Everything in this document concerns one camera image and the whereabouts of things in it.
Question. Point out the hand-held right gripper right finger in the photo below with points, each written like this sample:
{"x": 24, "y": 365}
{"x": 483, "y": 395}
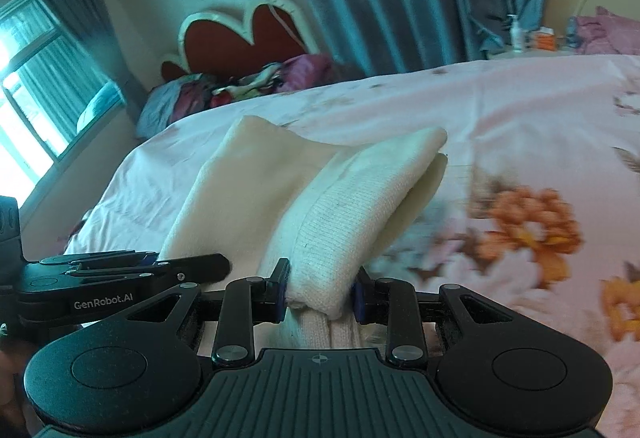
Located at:
{"x": 358, "y": 300}

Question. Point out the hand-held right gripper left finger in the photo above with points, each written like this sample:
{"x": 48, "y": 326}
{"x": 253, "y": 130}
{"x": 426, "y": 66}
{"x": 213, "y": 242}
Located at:
{"x": 283, "y": 290}

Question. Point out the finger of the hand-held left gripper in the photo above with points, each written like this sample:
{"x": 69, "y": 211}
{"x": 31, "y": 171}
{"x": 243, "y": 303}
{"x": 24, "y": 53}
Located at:
{"x": 95, "y": 259}
{"x": 200, "y": 268}

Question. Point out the cream knit sweater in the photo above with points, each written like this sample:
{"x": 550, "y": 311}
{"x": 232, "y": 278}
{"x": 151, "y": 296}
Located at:
{"x": 320, "y": 198}

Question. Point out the pile of colourful clothes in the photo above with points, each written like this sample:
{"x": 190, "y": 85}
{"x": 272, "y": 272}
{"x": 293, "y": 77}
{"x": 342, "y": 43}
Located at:
{"x": 235, "y": 91}

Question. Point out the teal cushion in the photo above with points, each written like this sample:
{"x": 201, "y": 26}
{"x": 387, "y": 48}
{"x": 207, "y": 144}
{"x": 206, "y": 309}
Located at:
{"x": 100, "y": 106}

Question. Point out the window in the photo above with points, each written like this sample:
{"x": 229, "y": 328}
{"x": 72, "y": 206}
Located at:
{"x": 25, "y": 83}

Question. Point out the pink floral bedsheet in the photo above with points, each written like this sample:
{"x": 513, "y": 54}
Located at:
{"x": 525, "y": 158}

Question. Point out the red heart-shaped headboard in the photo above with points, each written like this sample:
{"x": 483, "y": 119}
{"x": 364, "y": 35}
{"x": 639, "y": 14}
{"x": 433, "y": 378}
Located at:
{"x": 250, "y": 36}

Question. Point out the grey window curtain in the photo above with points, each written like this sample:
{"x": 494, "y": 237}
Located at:
{"x": 55, "y": 13}

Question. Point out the white nightstand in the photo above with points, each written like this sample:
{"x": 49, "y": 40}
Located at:
{"x": 530, "y": 54}

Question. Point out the white lotion bottle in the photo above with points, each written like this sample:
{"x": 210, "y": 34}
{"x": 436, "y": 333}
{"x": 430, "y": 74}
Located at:
{"x": 516, "y": 34}

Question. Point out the orange box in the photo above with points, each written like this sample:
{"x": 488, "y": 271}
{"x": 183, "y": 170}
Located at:
{"x": 543, "y": 39}

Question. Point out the small blue bottle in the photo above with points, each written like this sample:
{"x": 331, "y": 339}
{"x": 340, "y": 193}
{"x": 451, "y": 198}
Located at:
{"x": 571, "y": 29}

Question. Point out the purple cloth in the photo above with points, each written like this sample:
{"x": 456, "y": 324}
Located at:
{"x": 607, "y": 33}

